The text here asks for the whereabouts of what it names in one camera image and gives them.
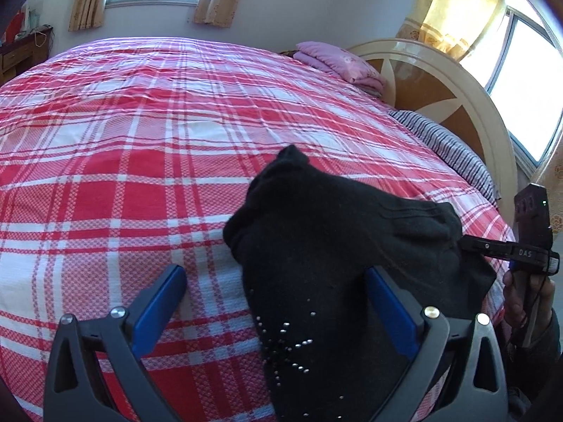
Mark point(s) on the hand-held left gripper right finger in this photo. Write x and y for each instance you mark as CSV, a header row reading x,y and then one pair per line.
x,y
391,314

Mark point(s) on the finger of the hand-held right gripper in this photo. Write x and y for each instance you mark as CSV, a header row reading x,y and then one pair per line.
x,y
484,246

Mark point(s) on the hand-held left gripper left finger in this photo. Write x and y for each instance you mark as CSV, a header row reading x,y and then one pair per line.
x,y
160,312

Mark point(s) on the black pants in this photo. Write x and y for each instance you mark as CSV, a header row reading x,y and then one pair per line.
x,y
334,250

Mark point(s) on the person's right forearm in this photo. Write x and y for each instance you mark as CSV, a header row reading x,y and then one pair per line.
x,y
545,360

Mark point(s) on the person's right hand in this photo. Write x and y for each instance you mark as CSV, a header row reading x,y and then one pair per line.
x,y
546,294

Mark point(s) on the grey striped pillow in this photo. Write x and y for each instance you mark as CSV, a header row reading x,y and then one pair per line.
x,y
448,149

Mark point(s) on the window behind headboard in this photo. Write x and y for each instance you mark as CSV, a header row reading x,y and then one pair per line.
x,y
528,74

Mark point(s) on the cream wooden headboard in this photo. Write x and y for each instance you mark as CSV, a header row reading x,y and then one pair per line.
x,y
457,92

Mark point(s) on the red plaid bed sheet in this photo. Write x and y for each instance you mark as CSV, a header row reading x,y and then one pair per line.
x,y
132,140

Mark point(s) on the yellow sheer curtain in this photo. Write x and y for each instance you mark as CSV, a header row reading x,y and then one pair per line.
x,y
457,4

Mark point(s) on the pink folded blanket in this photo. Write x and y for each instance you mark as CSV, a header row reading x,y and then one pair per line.
x,y
338,61

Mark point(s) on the wooden side cabinet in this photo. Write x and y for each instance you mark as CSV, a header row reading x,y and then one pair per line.
x,y
20,57

